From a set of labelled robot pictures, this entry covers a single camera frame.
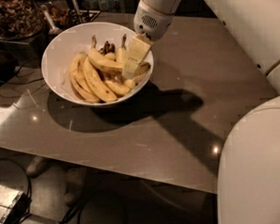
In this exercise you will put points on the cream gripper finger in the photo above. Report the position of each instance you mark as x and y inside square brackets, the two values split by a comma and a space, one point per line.
[138, 51]

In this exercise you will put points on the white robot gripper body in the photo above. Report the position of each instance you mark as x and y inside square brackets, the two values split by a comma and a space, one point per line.
[151, 24]

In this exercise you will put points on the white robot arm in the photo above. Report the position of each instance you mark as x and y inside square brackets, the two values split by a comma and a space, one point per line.
[249, 170]

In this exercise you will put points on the upright yellow banana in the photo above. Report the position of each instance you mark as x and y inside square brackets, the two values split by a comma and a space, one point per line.
[121, 55]

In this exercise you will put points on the short lower yellow banana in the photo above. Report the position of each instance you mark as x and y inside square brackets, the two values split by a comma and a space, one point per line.
[118, 88]

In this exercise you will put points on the long middle yellow banana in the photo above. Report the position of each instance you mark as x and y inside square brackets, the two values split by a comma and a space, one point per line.
[95, 83]

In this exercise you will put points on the white ceramic bowl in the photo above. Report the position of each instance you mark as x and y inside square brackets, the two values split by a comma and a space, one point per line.
[61, 50]

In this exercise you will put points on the white spoon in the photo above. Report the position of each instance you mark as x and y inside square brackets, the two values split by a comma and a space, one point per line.
[53, 30]

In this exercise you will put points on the glass jar of nuts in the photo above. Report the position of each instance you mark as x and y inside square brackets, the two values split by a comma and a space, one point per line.
[19, 19]

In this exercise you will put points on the right grey shoe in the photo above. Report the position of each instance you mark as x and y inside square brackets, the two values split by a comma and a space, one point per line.
[75, 179]

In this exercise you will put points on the grey shoe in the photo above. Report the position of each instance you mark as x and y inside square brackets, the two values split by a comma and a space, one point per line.
[37, 166]
[75, 179]

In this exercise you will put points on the left grey shoe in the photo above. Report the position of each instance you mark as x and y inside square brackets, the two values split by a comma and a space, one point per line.
[37, 166]

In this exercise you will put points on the silver power box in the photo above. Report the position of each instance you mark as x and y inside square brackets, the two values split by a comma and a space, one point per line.
[11, 205]

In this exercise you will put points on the black wire rack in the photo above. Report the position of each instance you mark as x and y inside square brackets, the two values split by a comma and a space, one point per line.
[81, 16]

